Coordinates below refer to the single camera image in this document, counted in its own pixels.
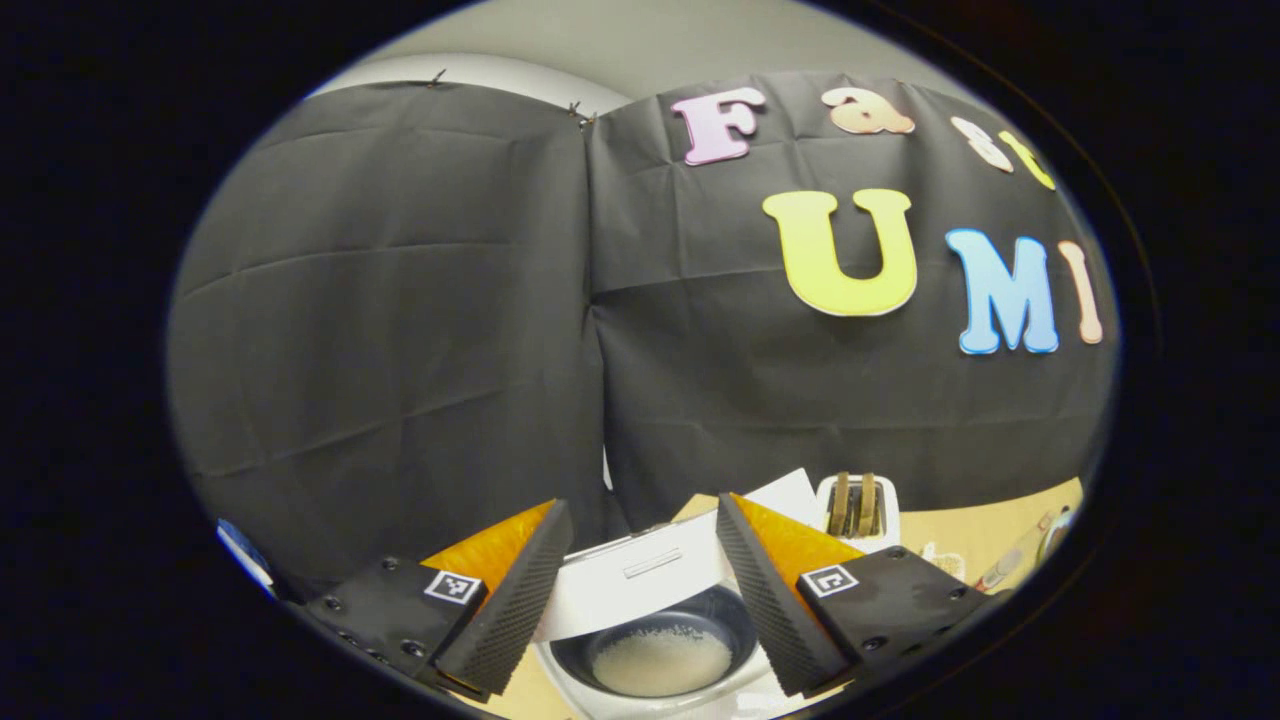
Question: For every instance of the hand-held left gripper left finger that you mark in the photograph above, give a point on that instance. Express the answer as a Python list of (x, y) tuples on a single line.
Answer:
[(520, 610)]

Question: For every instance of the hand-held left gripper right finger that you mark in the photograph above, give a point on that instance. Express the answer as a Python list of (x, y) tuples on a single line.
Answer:
[(770, 600)]

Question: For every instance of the white rice cooker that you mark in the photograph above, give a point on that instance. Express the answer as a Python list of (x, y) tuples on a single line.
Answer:
[(640, 590)]

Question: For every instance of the white rice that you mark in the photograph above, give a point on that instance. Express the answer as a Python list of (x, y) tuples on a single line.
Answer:
[(660, 660)]

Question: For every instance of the white toaster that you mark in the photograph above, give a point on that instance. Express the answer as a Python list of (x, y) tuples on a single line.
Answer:
[(885, 520)]

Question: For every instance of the clear plastic water bottle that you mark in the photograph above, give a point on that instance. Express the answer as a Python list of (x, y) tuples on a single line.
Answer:
[(1005, 568)]

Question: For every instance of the white and blue object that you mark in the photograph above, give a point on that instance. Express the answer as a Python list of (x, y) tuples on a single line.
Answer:
[(245, 555)]

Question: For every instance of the black backdrop cloth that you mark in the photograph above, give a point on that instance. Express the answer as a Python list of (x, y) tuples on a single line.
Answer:
[(400, 300)]

